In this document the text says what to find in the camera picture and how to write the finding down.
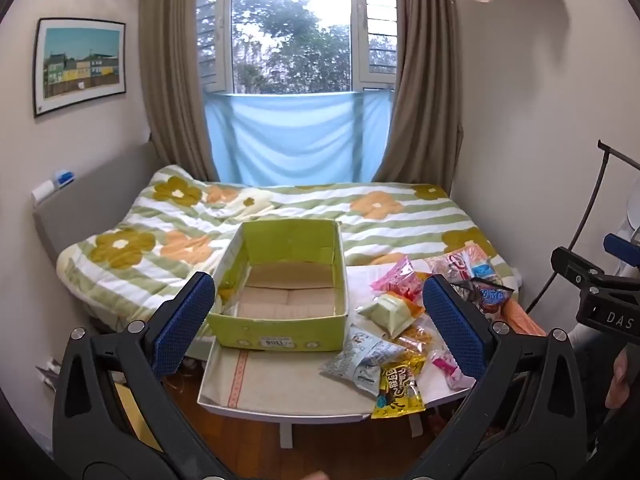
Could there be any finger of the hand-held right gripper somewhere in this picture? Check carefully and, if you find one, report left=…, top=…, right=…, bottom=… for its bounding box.
left=603, top=233, right=640, bottom=278
left=551, top=246, right=626, bottom=306

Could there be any window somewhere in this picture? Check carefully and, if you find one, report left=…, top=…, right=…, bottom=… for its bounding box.
left=192, top=0, right=401, bottom=96

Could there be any red and orange snack packet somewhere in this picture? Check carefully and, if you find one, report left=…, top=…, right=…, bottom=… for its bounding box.
left=390, top=322, right=442, bottom=357

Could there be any grey bed headboard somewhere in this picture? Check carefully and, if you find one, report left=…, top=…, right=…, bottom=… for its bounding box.
left=32, top=142, right=168, bottom=288

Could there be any framed picture of houses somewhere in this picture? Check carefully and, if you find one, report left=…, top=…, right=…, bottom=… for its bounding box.
left=33, top=17, right=127, bottom=119

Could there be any beige tablecloth with orange border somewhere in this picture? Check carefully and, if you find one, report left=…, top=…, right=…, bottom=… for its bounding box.
left=197, top=260, right=548, bottom=411

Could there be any yellow and black snack packet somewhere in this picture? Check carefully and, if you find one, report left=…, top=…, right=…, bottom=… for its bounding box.
left=371, top=350, right=427, bottom=420

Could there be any pink striped marshmallow packet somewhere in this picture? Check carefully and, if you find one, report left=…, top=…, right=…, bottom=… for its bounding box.
left=370, top=255, right=427, bottom=302

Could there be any green cardboard box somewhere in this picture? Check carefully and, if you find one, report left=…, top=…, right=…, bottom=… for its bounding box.
left=206, top=219, right=349, bottom=352

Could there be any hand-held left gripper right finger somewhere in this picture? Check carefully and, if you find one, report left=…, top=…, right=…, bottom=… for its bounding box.
left=400, top=274, right=588, bottom=480

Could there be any floral striped blanket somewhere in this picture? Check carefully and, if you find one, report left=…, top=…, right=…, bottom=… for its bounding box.
left=56, top=164, right=521, bottom=321

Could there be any light blue cloth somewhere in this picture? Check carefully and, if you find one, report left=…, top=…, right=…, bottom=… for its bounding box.
left=202, top=87, right=393, bottom=187

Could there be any blue and brown snack packet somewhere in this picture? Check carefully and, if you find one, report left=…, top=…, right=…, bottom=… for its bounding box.
left=450, top=277, right=516, bottom=318

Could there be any person's right hand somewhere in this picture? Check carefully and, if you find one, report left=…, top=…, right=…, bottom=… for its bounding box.
left=604, top=346, right=640, bottom=411

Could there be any red white blue snack bag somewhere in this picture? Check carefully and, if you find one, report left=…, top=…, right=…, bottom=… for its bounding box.
left=425, top=242, right=503, bottom=286

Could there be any white table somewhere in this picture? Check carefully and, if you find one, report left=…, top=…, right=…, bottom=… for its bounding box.
left=196, top=260, right=526, bottom=449

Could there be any green and orange snack packet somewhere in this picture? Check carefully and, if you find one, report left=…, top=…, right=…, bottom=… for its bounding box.
left=356, top=292, right=427, bottom=340

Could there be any small pink snack packet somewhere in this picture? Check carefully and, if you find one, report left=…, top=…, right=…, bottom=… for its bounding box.
left=427, top=347, right=476, bottom=392

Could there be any black stand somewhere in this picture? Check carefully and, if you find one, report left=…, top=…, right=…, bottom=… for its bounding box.
left=597, top=140, right=640, bottom=172

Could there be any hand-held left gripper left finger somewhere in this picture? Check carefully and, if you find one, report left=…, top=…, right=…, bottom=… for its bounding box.
left=52, top=271, right=236, bottom=480

